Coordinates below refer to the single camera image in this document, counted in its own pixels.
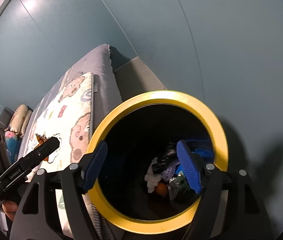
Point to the blue floral folded blanket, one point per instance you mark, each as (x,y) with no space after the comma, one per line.
(13,146)

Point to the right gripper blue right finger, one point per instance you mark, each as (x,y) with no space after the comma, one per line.
(191,169)

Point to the black purple patterned wrapper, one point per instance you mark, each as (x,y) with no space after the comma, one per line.
(168,158)

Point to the orange peel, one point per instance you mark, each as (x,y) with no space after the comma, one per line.
(161,189)

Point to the yellow rimmed trash bin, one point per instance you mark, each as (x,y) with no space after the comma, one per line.
(158,144)

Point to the person's left hand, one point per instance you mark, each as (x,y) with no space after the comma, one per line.
(10,208)

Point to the beige folded blanket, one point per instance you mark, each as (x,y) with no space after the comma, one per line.
(20,120)

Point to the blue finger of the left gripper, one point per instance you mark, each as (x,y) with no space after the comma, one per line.
(35,157)

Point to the cream cartoon bear quilt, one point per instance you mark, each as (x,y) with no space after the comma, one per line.
(69,118)

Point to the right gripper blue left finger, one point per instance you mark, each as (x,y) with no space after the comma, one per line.
(93,163)

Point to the grey striped bed sheet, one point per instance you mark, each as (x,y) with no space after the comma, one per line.
(106,93)

